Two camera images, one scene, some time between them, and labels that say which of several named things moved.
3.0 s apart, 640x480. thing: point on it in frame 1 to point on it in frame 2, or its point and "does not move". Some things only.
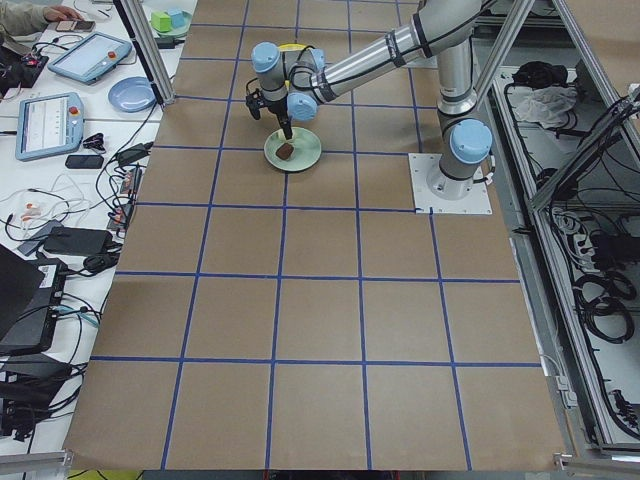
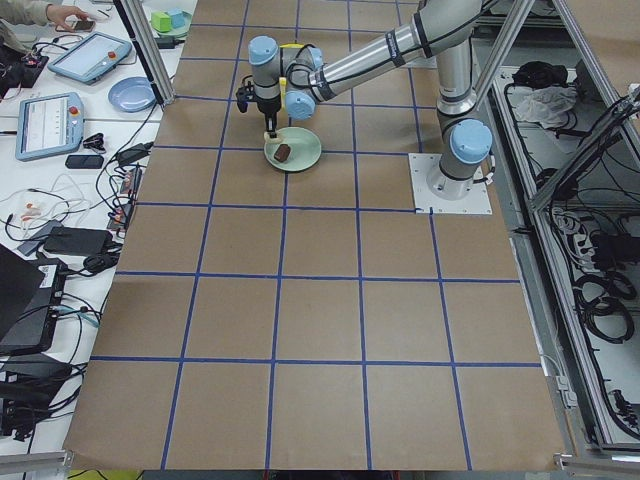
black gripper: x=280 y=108 to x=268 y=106
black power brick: x=77 y=241 does not move
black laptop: x=30 y=297 does not move
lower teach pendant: x=48 y=125 does not move
